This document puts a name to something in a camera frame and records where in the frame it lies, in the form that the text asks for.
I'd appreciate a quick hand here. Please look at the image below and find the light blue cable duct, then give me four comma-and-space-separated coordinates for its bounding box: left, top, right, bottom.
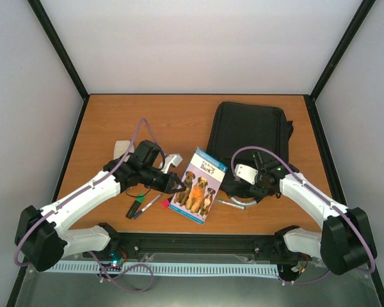
47, 260, 278, 278

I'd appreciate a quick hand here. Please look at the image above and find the dog picture book purple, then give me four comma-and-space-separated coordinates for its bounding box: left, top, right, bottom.
169, 148, 227, 224

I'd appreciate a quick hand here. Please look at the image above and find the right black frame post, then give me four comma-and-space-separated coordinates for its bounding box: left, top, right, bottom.
308, 0, 377, 100

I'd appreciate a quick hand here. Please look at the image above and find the beige fabric pencil case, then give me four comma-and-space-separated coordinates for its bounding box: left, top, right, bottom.
113, 140, 134, 159

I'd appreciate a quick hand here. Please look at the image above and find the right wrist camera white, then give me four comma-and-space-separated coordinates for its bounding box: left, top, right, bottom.
234, 164, 259, 185

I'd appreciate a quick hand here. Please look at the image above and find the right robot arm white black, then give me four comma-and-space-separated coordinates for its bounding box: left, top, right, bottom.
234, 147, 376, 275

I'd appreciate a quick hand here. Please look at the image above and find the left black frame post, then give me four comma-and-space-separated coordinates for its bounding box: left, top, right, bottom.
27, 0, 90, 100

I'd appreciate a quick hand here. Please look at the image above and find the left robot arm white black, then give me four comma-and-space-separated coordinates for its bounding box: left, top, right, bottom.
15, 140, 186, 272

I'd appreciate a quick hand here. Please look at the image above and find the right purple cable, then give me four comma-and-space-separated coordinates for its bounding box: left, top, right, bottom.
230, 146, 377, 286

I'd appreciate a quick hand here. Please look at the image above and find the black frame post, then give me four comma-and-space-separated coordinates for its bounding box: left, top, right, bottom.
308, 0, 377, 100
27, 0, 90, 100

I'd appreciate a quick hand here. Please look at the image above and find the green black highlighter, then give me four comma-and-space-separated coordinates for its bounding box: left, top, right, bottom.
125, 193, 146, 219

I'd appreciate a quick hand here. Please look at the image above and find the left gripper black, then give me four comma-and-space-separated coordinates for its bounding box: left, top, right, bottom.
141, 166, 187, 194

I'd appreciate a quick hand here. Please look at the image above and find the silver white pen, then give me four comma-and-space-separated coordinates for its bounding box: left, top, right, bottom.
215, 199, 246, 210

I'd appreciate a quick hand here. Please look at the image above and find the blue white marker pen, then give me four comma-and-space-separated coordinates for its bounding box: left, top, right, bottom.
132, 194, 162, 219

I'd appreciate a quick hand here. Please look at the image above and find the black student backpack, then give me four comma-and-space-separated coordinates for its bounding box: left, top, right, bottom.
206, 102, 294, 201

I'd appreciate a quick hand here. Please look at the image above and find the pink black highlighter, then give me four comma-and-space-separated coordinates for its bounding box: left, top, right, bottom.
161, 200, 170, 209

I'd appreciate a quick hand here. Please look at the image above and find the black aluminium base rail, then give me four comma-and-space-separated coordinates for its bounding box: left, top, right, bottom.
63, 232, 308, 266

